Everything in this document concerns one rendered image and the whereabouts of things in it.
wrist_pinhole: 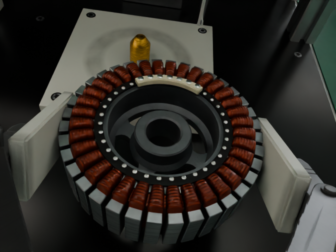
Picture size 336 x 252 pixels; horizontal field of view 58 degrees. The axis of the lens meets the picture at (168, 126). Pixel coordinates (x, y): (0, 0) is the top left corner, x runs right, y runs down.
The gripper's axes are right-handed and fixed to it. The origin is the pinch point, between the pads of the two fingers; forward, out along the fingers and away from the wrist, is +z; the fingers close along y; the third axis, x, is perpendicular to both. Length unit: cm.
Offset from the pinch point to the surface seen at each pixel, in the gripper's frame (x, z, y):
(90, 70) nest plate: 0.4, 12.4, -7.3
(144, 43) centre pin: 3.5, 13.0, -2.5
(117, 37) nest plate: 3.2, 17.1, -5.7
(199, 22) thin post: 5.7, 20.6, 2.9
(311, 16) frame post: 8.1, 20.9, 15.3
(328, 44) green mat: 5.0, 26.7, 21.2
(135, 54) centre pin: 2.3, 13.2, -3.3
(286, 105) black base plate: -0.6, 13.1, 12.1
